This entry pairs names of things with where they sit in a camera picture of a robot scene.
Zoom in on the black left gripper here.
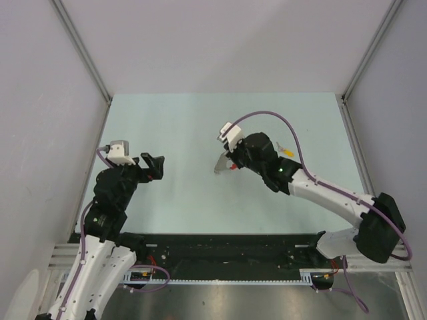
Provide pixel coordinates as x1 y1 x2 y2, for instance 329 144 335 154
107 151 163 209

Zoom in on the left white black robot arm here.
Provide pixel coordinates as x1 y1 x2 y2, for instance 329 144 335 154
36 153 165 319

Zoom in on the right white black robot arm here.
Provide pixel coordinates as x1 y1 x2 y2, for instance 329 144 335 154
218 133 406 267

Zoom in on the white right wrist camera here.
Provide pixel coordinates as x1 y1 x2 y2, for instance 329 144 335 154
218 122 245 152

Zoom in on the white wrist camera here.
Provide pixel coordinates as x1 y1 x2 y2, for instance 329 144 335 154
96 140 136 168
218 122 245 152

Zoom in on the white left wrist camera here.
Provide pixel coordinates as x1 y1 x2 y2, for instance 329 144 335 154
96 140 136 168

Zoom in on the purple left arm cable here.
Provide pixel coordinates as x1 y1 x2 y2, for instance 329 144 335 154
49 146 171 320

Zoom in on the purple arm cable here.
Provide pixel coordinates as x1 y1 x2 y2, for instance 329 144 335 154
49 146 171 320
223 111 413 314

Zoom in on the black mounting base plate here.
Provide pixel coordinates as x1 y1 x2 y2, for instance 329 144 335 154
131 233 342 280

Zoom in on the aluminium right side rail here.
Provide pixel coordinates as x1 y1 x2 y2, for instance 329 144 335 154
336 95 376 195

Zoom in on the white slotted cable duct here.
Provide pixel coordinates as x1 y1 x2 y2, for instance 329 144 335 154
119 271 334 286

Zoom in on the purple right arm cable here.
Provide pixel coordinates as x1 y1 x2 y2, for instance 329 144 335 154
223 111 413 314

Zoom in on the aluminium left corner post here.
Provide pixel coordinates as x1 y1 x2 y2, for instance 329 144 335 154
49 0 112 106

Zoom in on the aluminium corner post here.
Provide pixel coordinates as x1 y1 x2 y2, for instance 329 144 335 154
49 0 112 106
340 0 406 103

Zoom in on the aluminium right corner post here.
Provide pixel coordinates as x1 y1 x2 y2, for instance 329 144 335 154
340 0 406 103

